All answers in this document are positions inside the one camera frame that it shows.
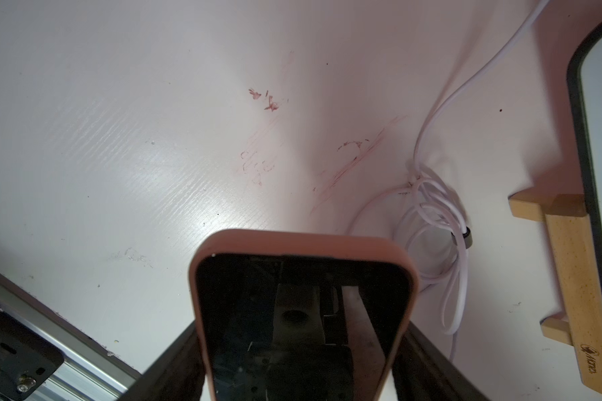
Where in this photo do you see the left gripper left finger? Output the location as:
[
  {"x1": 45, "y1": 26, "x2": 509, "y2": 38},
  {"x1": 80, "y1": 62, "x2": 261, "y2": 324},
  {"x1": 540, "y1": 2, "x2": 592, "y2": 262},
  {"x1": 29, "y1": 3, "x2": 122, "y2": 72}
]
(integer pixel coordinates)
[{"x1": 118, "y1": 322, "x2": 206, "y2": 401}]

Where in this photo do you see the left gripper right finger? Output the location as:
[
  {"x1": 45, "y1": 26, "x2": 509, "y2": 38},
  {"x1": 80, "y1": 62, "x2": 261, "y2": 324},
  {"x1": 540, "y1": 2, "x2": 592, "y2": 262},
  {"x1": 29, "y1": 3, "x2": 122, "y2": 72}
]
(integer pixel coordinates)
[{"x1": 392, "y1": 324, "x2": 488, "y2": 401}]

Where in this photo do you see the black phone pink case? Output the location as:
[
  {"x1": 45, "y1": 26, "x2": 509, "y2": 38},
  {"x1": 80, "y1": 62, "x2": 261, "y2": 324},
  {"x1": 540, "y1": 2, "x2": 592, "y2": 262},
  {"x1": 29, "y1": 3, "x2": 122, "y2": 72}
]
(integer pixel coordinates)
[{"x1": 189, "y1": 229, "x2": 419, "y2": 400}]

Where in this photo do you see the white charging cable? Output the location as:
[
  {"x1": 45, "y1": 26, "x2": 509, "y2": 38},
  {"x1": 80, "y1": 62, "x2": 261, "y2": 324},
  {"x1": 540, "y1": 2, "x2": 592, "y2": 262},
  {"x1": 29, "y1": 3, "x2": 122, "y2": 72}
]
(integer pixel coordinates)
[{"x1": 345, "y1": 0, "x2": 553, "y2": 362}]

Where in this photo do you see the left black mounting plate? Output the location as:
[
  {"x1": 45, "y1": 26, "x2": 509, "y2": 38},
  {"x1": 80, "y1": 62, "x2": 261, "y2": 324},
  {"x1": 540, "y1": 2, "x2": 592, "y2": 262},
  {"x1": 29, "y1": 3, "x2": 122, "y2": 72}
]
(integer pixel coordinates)
[{"x1": 0, "y1": 310, "x2": 65, "y2": 400}]

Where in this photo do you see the wooden board stand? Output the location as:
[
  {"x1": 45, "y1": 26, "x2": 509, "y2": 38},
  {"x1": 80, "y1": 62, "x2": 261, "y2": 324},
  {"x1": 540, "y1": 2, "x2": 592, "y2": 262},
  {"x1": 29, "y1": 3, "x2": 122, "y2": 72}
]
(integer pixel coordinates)
[{"x1": 508, "y1": 190, "x2": 602, "y2": 394}]

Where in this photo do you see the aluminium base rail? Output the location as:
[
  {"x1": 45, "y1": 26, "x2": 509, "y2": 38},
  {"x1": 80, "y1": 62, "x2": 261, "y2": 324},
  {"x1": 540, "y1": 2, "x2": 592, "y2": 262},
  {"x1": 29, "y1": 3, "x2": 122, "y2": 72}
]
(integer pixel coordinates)
[{"x1": 0, "y1": 274, "x2": 140, "y2": 400}]

